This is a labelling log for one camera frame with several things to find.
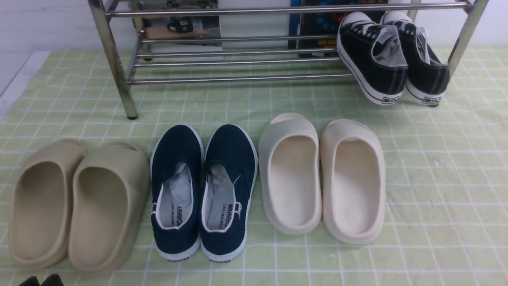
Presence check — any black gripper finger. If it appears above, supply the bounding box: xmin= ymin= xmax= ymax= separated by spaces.
xmin=40 ymin=274 xmax=64 ymax=286

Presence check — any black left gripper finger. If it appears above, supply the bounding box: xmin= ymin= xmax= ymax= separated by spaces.
xmin=19 ymin=276 xmax=40 ymax=286

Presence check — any black canvas sneaker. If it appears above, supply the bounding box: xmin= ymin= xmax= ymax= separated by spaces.
xmin=381 ymin=11 xmax=450 ymax=106
xmin=336 ymin=12 xmax=408 ymax=105

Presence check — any left navy canvas shoe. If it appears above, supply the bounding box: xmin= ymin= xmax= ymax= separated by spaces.
xmin=150 ymin=124 xmax=204 ymax=262

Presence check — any navy canvas shoe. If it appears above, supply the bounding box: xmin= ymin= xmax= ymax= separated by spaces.
xmin=199 ymin=124 xmax=258 ymax=263
xmin=150 ymin=124 xmax=204 ymax=262

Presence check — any right navy canvas shoe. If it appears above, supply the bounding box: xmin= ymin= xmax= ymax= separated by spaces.
xmin=199 ymin=124 xmax=258 ymax=263

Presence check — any white board behind rack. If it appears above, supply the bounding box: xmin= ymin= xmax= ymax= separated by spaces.
xmin=218 ymin=0 xmax=291 ymax=49

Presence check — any chrome metal shoe rack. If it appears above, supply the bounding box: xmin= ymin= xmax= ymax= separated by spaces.
xmin=88 ymin=0 xmax=488 ymax=121

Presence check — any left tan foam slipper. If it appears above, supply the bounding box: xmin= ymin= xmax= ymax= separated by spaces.
xmin=9 ymin=138 xmax=87 ymax=270

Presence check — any tan foam slipper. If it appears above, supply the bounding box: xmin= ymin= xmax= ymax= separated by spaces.
xmin=9 ymin=138 xmax=87 ymax=270
xmin=68 ymin=142 xmax=150 ymax=274

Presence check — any right tan foam slipper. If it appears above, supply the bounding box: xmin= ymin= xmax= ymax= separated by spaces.
xmin=68 ymin=142 xmax=150 ymax=274

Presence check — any green checkered tablecloth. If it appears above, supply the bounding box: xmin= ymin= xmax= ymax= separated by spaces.
xmin=0 ymin=46 xmax=507 ymax=286

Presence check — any left cream foam slipper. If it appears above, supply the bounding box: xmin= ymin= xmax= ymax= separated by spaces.
xmin=258 ymin=113 xmax=322 ymax=235

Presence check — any cream foam slipper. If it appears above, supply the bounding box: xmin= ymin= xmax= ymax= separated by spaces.
xmin=319 ymin=119 xmax=386 ymax=245
xmin=258 ymin=113 xmax=322 ymax=235

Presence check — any poster with robot photo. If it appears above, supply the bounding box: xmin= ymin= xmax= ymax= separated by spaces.
xmin=128 ymin=0 xmax=223 ymax=58

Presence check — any right cream foam slipper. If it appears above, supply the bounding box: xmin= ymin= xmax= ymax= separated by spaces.
xmin=319 ymin=119 xmax=386 ymax=245

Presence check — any black poster with blue dots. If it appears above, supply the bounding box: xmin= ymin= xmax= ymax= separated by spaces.
xmin=287 ymin=0 xmax=391 ymax=49

